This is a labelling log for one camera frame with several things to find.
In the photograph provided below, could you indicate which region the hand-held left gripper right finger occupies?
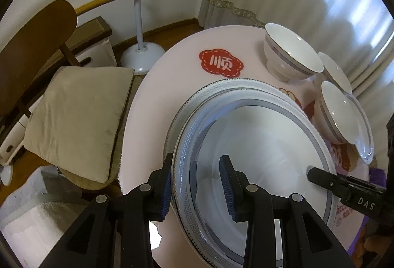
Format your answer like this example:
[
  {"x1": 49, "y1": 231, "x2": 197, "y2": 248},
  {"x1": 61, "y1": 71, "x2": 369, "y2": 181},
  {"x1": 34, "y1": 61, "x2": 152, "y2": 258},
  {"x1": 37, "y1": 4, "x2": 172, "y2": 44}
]
[{"x1": 218, "y1": 155, "x2": 347, "y2": 268}]

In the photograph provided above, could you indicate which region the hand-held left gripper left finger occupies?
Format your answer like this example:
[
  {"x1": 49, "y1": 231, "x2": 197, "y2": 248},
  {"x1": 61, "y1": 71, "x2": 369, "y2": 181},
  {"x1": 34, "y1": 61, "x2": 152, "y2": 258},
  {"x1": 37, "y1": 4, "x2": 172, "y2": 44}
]
[{"x1": 40, "y1": 152, "x2": 174, "y2": 268}]

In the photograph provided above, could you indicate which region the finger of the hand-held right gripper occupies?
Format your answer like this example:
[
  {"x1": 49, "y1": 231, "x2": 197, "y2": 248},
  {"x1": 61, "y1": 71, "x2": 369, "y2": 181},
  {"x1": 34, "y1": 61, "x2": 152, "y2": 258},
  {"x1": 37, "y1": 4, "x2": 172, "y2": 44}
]
[{"x1": 307, "y1": 166, "x2": 350, "y2": 198}]

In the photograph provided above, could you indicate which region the large plate key-pattern rim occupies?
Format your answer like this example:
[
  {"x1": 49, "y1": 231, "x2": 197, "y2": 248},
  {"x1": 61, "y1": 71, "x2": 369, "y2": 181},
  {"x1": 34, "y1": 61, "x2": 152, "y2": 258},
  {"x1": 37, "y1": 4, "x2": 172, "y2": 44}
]
[{"x1": 171, "y1": 96, "x2": 337, "y2": 268}]

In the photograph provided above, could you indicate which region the small white plate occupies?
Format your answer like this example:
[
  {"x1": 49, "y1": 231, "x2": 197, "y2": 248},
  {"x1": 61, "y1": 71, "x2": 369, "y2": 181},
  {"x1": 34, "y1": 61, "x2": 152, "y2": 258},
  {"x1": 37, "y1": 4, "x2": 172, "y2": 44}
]
[{"x1": 339, "y1": 92, "x2": 374, "y2": 165}]

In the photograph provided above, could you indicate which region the white bowl grey band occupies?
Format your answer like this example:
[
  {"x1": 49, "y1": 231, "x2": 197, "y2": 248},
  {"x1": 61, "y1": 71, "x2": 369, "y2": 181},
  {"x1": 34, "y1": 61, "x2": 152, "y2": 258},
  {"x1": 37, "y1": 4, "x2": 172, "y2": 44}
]
[
  {"x1": 263, "y1": 22, "x2": 324, "y2": 83},
  {"x1": 314, "y1": 81, "x2": 361, "y2": 145}
]

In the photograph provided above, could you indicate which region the large plate ribbed rim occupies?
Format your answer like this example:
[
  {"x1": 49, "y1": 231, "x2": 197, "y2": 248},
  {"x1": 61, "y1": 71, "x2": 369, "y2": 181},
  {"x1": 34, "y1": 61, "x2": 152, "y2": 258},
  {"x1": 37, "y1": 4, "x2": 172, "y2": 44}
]
[{"x1": 168, "y1": 79, "x2": 339, "y2": 182}]

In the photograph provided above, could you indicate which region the small white saucer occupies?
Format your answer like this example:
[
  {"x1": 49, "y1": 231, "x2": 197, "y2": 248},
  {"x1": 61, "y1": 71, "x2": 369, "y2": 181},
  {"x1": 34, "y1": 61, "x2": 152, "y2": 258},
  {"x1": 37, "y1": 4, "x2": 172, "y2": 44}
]
[{"x1": 317, "y1": 52, "x2": 353, "y2": 94}]

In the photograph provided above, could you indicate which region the purple cloth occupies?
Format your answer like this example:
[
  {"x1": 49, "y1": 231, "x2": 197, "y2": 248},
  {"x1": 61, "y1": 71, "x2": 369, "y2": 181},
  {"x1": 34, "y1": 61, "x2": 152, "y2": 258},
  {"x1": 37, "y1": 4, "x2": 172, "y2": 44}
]
[{"x1": 368, "y1": 167, "x2": 394, "y2": 190}]

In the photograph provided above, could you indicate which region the beige seat cushion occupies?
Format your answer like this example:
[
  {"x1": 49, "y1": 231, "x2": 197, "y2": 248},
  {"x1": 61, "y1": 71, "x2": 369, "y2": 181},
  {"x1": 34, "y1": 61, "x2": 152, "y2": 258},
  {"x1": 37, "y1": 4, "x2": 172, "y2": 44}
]
[{"x1": 23, "y1": 66, "x2": 135, "y2": 184}]

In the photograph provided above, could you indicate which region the white towel-covered box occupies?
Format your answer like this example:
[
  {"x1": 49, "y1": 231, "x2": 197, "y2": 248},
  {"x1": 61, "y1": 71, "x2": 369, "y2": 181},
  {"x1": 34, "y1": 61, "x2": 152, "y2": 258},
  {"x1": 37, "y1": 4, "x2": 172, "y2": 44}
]
[{"x1": 0, "y1": 166, "x2": 122, "y2": 268}]

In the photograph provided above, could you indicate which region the white and wood clothes rack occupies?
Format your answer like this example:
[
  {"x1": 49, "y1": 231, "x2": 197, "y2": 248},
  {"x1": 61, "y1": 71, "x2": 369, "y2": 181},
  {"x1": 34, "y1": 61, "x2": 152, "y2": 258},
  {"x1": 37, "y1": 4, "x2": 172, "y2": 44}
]
[{"x1": 75, "y1": 0, "x2": 181, "y2": 74}]

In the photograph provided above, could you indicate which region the wooden chair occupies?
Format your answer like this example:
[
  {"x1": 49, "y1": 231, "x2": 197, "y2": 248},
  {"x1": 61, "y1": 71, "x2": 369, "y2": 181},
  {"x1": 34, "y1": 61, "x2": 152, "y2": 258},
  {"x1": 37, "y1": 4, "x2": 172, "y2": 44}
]
[
  {"x1": 0, "y1": 0, "x2": 81, "y2": 133},
  {"x1": 0, "y1": 17, "x2": 119, "y2": 165}
]

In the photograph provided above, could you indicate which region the white slipper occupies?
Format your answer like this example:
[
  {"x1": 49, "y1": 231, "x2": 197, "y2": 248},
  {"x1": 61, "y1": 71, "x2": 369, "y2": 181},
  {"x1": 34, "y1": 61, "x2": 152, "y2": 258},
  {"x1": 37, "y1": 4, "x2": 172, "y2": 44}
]
[{"x1": 0, "y1": 165, "x2": 13, "y2": 187}]

